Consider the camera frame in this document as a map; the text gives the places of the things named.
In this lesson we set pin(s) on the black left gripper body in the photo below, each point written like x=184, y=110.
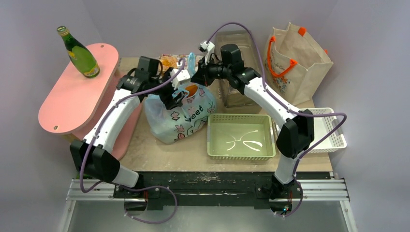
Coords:
x=165, y=93

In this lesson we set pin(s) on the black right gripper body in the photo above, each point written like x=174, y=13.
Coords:
x=200, y=77

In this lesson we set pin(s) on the blue printed plastic bag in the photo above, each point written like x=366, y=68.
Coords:
x=169, y=126

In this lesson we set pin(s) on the beige tote bag orange handles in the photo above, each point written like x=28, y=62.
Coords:
x=296, y=62

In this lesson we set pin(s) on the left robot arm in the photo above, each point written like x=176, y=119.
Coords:
x=92, y=155

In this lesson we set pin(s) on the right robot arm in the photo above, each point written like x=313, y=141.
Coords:
x=250, y=83

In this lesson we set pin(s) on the orange fruit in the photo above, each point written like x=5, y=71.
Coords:
x=191, y=90

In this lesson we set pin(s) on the floral tray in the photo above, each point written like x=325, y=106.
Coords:
x=185, y=56

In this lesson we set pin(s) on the orange bundt cake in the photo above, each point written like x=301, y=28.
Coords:
x=169, y=61

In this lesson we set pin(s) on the grey transparent lidded box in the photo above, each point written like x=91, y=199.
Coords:
x=237, y=49

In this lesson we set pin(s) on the green plastic basket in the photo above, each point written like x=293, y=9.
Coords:
x=240, y=137

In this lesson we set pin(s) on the green glass bottle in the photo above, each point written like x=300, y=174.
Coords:
x=80, y=56

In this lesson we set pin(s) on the pink two-tier shelf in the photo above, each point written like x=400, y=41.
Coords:
x=76, y=103

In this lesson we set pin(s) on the white plastic basket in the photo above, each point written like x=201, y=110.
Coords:
x=326, y=131

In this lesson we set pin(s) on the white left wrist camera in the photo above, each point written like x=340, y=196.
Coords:
x=181, y=78

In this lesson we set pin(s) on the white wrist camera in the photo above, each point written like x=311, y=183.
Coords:
x=207, y=48
x=181, y=78

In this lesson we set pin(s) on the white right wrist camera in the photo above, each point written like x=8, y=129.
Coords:
x=207, y=48

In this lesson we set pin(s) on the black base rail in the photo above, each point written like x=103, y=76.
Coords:
x=249, y=189

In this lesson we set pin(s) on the aluminium frame rail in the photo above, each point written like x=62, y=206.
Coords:
x=319, y=186

